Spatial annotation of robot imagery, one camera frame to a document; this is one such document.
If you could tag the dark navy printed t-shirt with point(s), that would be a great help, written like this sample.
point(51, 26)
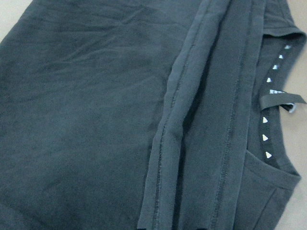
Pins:
point(146, 115)

